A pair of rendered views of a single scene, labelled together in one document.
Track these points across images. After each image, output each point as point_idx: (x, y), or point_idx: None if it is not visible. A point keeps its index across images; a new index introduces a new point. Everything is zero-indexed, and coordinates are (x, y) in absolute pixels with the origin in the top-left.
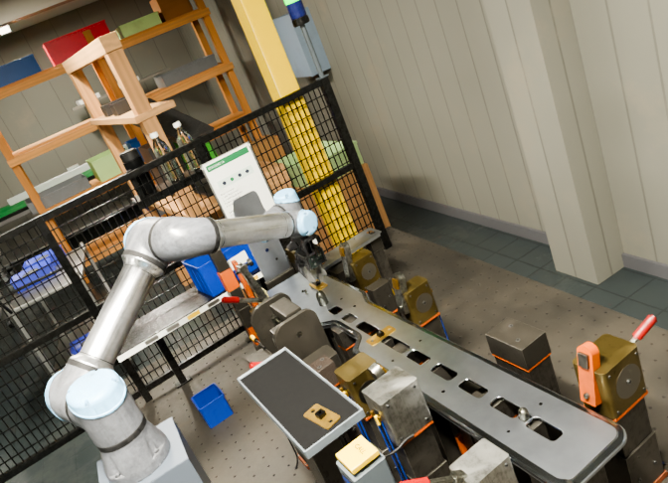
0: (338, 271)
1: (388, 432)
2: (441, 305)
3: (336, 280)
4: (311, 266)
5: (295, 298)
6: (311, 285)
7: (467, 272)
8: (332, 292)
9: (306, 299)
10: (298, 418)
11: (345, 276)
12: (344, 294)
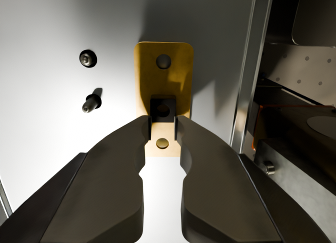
0: (312, 26)
1: None
2: (327, 97)
3: (229, 145)
4: None
5: (34, 80)
6: (138, 79)
7: None
8: (164, 200)
9: (73, 144)
10: None
11: (262, 165)
12: (178, 242)
